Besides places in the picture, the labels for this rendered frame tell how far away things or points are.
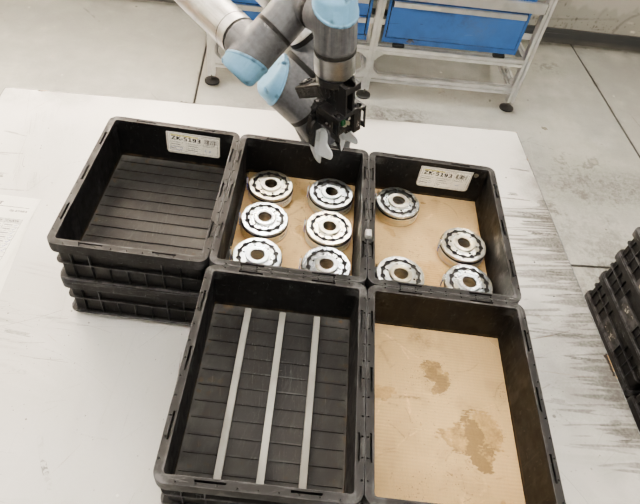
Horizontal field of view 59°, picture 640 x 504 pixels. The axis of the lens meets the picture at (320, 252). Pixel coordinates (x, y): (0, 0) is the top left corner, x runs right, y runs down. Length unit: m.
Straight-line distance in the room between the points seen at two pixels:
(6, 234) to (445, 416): 1.06
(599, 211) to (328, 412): 2.24
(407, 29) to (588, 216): 1.28
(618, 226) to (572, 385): 1.72
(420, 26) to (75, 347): 2.38
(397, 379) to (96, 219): 0.72
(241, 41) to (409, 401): 0.71
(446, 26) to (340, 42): 2.16
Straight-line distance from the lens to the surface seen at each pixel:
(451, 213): 1.40
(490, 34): 3.23
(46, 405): 1.22
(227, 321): 1.11
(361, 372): 0.96
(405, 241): 1.30
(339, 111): 1.08
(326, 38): 1.00
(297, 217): 1.30
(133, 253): 1.10
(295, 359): 1.07
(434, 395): 1.09
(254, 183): 1.33
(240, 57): 1.06
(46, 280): 1.40
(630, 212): 3.14
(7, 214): 1.56
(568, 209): 2.97
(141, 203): 1.33
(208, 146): 1.38
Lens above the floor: 1.75
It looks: 48 degrees down
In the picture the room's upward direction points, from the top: 10 degrees clockwise
